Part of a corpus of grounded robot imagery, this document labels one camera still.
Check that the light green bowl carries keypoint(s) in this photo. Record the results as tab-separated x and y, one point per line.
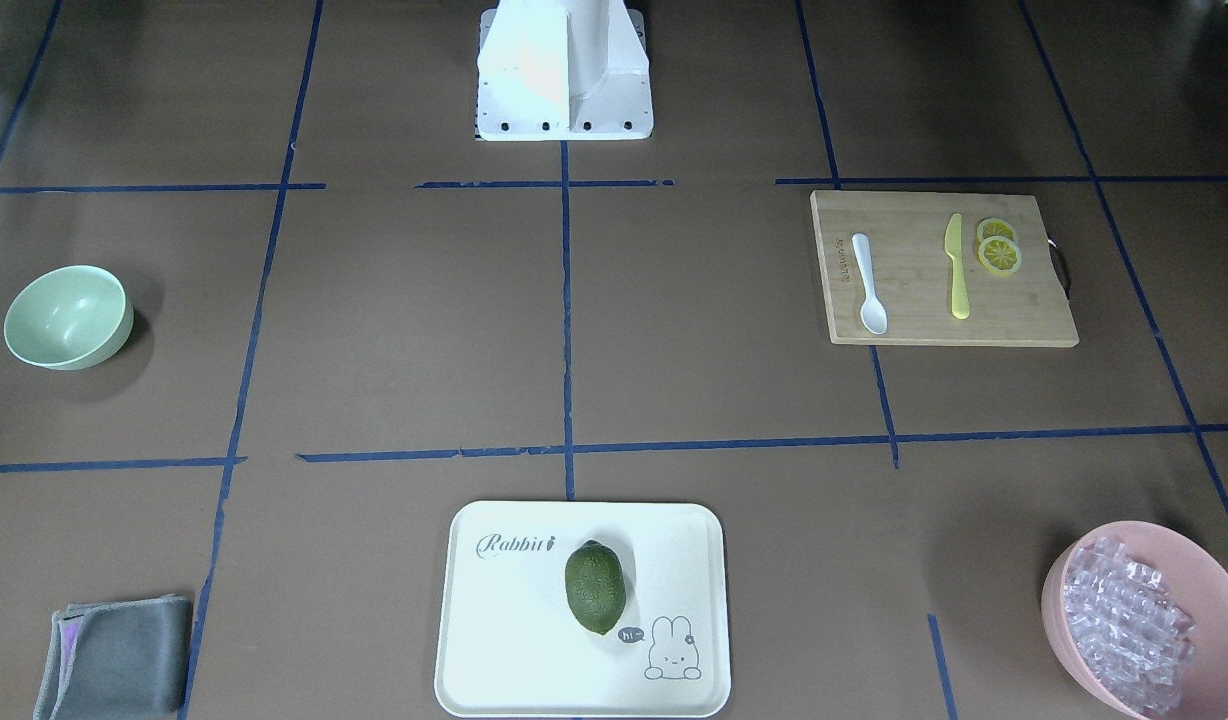
72	318

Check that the white plastic spoon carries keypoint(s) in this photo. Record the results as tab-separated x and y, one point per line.
872	313

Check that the pink bowl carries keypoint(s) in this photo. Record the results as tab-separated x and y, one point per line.
1200	587

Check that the green avocado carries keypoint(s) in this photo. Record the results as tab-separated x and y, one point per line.
595	588

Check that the white rabbit tray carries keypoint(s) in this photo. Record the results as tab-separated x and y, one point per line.
509	646

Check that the wooden cutting board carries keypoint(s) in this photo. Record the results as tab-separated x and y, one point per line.
1029	309

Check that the yellow plastic knife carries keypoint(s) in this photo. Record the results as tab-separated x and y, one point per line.
959	304

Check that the lower lemon slice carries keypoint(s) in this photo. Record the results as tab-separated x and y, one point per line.
1000	255

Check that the lemon slice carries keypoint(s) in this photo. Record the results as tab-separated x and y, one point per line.
1000	255
995	227

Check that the upper lemon slice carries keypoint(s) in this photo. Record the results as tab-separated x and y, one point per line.
995	227

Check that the grey folded cloth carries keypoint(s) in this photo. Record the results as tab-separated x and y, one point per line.
117	660

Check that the clear ice cubes pile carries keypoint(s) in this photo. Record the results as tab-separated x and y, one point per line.
1127	627

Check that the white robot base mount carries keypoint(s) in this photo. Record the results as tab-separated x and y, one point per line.
563	71

